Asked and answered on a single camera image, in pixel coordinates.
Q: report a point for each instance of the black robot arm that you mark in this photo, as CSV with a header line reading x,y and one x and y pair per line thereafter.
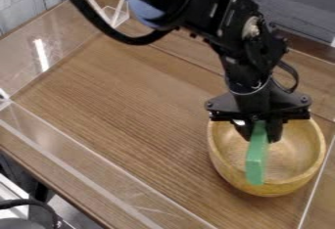
x,y
251,49

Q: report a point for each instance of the clear acrylic enclosure wall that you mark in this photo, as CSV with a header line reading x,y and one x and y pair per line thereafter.
x,y
124,155

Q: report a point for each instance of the green block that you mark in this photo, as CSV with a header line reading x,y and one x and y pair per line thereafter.
x,y
256,154

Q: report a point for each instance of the brown wooden bowl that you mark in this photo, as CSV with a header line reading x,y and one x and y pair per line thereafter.
x,y
290,161

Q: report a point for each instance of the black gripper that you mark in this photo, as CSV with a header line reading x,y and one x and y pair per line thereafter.
x,y
268,101

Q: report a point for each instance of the clear acrylic corner bracket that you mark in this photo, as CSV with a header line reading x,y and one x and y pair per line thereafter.
x,y
114,15

